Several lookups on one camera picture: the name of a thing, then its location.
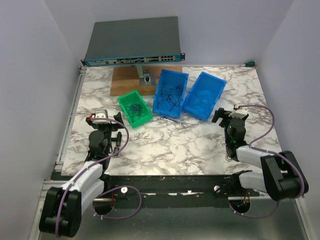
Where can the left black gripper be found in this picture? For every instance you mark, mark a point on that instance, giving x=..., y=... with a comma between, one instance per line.
x=114, y=126

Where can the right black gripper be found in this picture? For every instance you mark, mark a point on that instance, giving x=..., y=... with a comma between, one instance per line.
x=222, y=113

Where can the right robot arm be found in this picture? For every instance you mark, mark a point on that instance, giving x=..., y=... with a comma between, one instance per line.
x=281, y=176

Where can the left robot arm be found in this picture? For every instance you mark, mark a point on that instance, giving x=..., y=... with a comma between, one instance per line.
x=64, y=206

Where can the right blue plastic bin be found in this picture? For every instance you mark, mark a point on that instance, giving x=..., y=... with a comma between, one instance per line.
x=203, y=96

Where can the blue plastic bin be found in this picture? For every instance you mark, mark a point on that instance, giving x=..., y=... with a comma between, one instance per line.
x=203, y=96
x=170, y=92

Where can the black T-shaped tool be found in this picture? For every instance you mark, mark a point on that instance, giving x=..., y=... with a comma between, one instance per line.
x=118, y=139

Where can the small dark metal socket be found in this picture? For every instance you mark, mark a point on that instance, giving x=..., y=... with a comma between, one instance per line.
x=116, y=151

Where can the green plastic bin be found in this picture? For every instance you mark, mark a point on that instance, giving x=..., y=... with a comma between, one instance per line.
x=135, y=108

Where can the wooden base board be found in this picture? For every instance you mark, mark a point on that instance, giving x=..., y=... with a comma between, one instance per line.
x=125, y=79

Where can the left blue plastic bin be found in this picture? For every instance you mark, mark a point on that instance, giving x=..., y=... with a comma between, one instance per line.
x=170, y=92

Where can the chrome combination wrench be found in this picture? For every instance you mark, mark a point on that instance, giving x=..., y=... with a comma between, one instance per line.
x=172, y=121

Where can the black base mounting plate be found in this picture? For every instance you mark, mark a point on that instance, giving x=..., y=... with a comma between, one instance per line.
x=171, y=191

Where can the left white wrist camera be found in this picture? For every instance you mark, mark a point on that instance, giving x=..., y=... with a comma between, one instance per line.
x=99, y=117

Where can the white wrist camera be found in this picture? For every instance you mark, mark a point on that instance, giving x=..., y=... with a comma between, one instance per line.
x=239, y=112
x=99, y=117

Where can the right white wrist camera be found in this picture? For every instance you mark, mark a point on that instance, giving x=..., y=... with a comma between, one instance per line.
x=239, y=112

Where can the grey metal stand bracket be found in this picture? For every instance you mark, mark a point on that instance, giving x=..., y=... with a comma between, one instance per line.
x=146, y=78

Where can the green handled screwdriver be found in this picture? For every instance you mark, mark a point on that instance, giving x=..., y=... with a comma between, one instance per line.
x=250, y=64

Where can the aluminium side rail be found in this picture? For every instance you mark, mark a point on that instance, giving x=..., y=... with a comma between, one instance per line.
x=68, y=129

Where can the grey network switch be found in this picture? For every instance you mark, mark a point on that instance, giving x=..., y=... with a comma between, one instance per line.
x=134, y=42

